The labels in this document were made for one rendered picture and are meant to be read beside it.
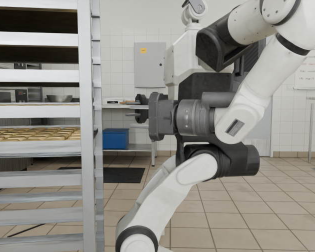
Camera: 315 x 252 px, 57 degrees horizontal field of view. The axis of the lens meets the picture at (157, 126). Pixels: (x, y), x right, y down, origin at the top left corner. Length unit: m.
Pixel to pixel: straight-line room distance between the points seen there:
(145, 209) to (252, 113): 0.54
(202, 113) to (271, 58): 0.19
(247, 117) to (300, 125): 4.71
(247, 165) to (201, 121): 0.43
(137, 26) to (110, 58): 0.67
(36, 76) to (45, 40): 0.09
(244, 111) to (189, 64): 0.33
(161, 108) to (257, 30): 0.27
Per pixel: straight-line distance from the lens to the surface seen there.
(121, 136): 4.31
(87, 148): 0.76
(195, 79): 0.90
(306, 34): 0.56
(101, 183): 1.25
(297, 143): 5.34
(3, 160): 3.55
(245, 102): 0.61
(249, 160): 1.06
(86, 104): 0.75
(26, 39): 0.81
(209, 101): 0.65
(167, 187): 0.97
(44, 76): 0.79
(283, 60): 0.57
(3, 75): 0.82
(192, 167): 0.95
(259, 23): 0.65
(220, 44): 0.77
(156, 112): 0.71
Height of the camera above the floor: 1.00
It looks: 6 degrees down
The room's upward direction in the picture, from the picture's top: straight up
